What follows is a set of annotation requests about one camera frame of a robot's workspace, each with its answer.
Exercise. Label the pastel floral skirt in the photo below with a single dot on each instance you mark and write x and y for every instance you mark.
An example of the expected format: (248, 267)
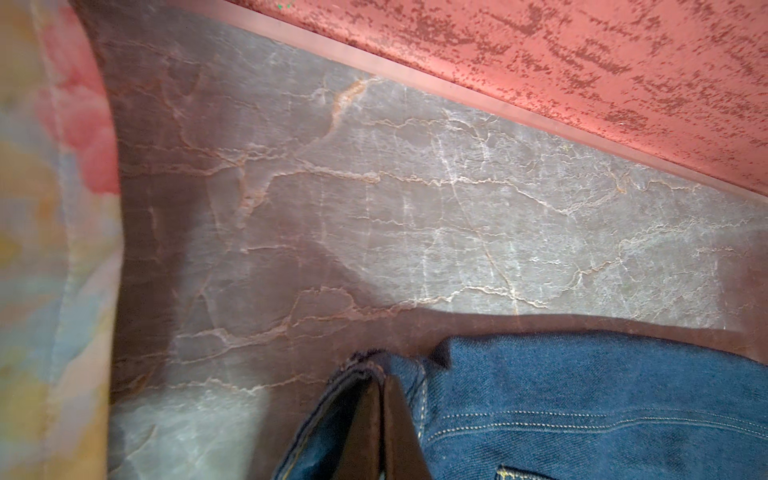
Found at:
(61, 246)

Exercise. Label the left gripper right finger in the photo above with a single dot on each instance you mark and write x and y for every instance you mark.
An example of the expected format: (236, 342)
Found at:
(402, 454)

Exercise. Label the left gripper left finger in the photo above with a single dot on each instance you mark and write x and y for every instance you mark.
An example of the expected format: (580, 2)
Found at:
(361, 455)

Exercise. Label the blue denim skirt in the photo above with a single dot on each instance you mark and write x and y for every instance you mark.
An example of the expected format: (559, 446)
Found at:
(595, 405)

